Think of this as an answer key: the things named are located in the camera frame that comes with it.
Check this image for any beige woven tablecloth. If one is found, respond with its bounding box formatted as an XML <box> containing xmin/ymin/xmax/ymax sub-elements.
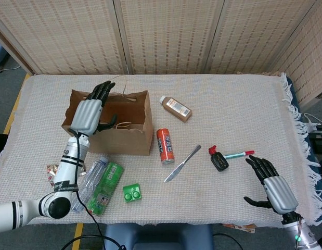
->
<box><xmin>0</xmin><ymin>72</ymin><xmax>322</xmax><ymax>226</ymax></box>

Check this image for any orange soda can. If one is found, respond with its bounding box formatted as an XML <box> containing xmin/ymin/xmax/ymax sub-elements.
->
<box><xmin>156</xmin><ymin>128</ymin><xmax>175</xmax><ymax>165</ymax></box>

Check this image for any clear plastic water bottle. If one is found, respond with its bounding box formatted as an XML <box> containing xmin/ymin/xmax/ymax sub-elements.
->
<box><xmin>71</xmin><ymin>155</ymin><xmax>109</xmax><ymax>213</ymax></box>

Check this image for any gold foil snack packet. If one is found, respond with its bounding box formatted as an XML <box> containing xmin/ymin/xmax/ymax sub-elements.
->
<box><xmin>46</xmin><ymin>163</ymin><xmax>86</xmax><ymax>188</ymax></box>

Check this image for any black sauce bottle red cap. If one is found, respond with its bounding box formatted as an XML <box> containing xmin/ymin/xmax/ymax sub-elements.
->
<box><xmin>208</xmin><ymin>145</ymin><xmax>229</xmax><ymax>172</ymax></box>

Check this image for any black cable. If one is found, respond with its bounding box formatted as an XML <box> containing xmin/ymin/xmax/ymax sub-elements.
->
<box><xmin>60</xmin><ymin>128</ymin><xmax>126</xmax><ymax>250</ymax></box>

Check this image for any metal butter knife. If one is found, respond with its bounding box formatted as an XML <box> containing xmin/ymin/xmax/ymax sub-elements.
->
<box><xmin>164</xmin><ymin>144</ymin><xmax>202</xmax><ymax>183</ymax></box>

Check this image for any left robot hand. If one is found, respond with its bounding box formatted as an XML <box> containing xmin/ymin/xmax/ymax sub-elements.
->
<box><xmin>70</xmin><ymin>80</ymin><xmax>118</xmax><ymax>135</ymax></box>

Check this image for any woven folding screen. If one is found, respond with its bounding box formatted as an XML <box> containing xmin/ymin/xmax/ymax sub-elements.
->
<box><xmin>0</xmin><ymin>0</ymin><xmax>322</xmax><ymax>105</ymax></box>

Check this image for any brown juice bottle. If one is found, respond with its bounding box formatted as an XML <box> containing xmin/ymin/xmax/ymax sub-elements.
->
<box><xmin>159</xmin><ymin>95</ymin><xmax>193</xmax><ymax>123</ymax></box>

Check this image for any brown paper bag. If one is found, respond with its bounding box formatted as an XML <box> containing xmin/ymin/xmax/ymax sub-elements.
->
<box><xmin>61</xmin><ymin>89</ymin><xmax>154</xmax><ymax>156</ymax></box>

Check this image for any green chips canister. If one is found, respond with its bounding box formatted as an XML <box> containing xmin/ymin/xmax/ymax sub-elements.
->
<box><xmin>85</xmin><ymin>162</ymin><xmax>124</xmax><ymax>217</ymax></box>

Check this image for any black box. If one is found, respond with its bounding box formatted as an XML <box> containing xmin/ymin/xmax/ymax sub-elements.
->
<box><xmin>307</xmin><ymin>124</ymin><xmax>322</xmax><ymax>157</ymax></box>

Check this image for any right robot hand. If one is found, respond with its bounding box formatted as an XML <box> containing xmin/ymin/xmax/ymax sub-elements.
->
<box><xmin>243</xmin><ymin>155</ymin><xmax>299</xmax><ymax>216</ymax></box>

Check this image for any green toy brick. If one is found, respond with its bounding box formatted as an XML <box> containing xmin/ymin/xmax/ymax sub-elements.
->
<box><xmin>123</xmin><ymin>183</ymin><xmax>143</xmax><ymax>203</ymax></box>

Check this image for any orange printed packet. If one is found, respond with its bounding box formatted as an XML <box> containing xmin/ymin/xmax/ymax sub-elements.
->
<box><xmin>222</xmin><ymin>223</ymin><xmax>256</xmax><ymax>233</ymax></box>

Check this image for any teal marker pen red cap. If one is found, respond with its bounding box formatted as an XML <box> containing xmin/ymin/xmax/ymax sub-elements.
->
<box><xmin>224</xmin><ymin>149</ymin><xmax>255</xmax><ymax>159</ymax></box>

